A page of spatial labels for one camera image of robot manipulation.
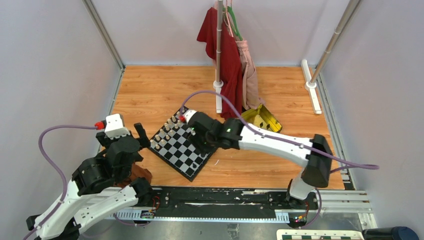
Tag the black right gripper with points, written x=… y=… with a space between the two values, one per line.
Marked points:
x=194 y=139

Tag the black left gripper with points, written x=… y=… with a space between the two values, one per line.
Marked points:
x=144 y=137

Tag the black white chessboard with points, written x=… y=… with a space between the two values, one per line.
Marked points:
x=181 y=156

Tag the yellow metal tin tray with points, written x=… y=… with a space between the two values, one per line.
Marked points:
x=262 y=114

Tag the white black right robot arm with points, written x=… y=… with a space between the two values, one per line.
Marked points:
x=313 y=155

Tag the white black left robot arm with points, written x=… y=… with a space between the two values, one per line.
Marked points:
x=99 y=187

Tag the cream chess pieces row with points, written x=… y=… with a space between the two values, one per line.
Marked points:
x=172 y=132

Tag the black chess pieces in tin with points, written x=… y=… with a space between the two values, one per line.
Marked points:
x=264 y=125

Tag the brown crumpled cloth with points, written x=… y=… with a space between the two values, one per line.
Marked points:
x=136 y=172

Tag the white centre rack foot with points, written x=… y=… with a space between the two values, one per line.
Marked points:
x=218 y=96

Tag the white rack foot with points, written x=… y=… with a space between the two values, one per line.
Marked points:
x=310 y=87
x=218 y=96

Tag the pink hanging garment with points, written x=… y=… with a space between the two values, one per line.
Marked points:
x=250 y=90

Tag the dark red hanging shirt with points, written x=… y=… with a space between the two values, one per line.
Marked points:
x=230 y=63

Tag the white right rack foot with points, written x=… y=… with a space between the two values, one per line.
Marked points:
x=310 y=87

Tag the green white chessboard box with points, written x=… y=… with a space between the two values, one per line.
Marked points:
x=293 y=234

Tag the green clothes hanger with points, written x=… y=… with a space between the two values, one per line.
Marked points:
x=231 y=22

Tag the silver centre rack pole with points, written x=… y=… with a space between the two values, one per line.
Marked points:
x=218 y=38

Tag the silver rack pole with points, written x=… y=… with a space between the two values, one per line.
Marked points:
x=344 y=20
x=218 y=38

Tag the silver right rack pole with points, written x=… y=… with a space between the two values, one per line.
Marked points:
x=344 y=20

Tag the dark blue cylinder object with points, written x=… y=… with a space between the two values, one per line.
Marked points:
x=390 y=233

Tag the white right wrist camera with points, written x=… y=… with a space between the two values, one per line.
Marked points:
x=187 y=115

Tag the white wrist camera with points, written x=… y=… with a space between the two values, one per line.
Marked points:
x=115 y=126
x=187 y=115

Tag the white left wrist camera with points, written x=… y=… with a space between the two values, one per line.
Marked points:
x=115 y=126

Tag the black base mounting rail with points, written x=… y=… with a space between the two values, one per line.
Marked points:
x=224 y=204

